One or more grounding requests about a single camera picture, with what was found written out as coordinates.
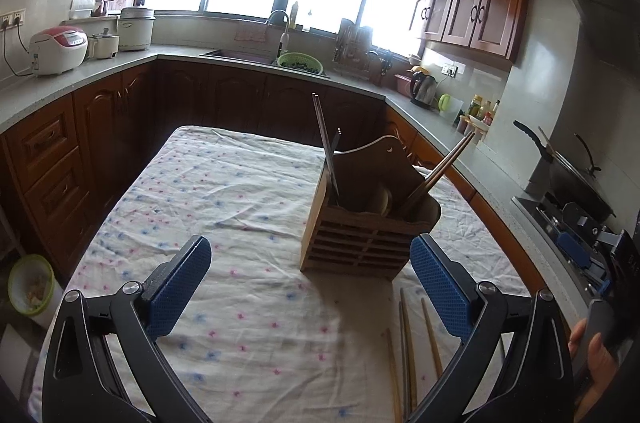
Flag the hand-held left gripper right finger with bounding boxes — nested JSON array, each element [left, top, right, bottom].
[[410, 233, 576, 423]]

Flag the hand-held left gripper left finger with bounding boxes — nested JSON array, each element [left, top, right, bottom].
[[42, 234, 213, 423]]

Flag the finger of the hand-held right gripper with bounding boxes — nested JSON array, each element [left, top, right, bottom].
[[586, 260, 614, 299], [547, 202, 597, 273]]

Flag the light bamboo chopstick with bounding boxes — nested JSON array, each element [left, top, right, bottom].
[[404, 303, 419, 411], [421, 298, 444, 380]]

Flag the wooden utensil holder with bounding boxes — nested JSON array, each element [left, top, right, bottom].
[[299, 134, 442, 280]]

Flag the dark wooden chopstick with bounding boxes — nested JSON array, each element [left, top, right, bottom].
[[402, 132, 473, 211], [405, 134, 476, 217]]

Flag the person's right hand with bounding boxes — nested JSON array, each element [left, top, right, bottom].
[[569, 318, 627, 410]]

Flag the gas stove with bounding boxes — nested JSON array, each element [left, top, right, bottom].
[[512, 190, 640, 304]]

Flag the black wok with lid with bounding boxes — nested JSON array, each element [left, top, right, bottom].
[[513, 120, 616, 224]]

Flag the white floral tablecloth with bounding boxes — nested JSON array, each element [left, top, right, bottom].
[[27, 124, 531, 423]]

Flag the trash bin with liner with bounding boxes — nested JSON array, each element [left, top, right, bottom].
[[6, 254, 56, 316]]

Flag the condiment bottles rack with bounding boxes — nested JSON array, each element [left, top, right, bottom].
[[465, 94, 501, 139]]

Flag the wooden lower cabinets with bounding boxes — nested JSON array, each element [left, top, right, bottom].
[[0, 58, 546, 289]]

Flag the steel electric kettle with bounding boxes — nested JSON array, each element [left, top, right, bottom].
[[410, 70, 441, 110]]

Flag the grey kitchen countertop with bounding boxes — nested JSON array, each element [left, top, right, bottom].
[[0, 38, 588, 319]]

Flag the kitchen sink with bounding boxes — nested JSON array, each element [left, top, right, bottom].
[[200, 48, 281, 66]]

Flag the small white cooker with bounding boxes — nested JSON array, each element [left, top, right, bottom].
[[88, 30, 121, 60]]

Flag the green colander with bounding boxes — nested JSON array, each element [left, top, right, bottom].
[[276, 53, 323, 74]]

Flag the large white cooker pot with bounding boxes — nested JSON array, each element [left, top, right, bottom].
[[117, 6, 157, 51]]

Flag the white and red rice cooker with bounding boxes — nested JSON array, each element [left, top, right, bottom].
[[28, 26, 89, 76]]

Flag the sink faucet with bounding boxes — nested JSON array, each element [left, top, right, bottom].
[[265, 9, 292, 64]]

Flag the black power cable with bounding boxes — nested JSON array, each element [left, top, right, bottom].
[[2, 23, 38, 77]]

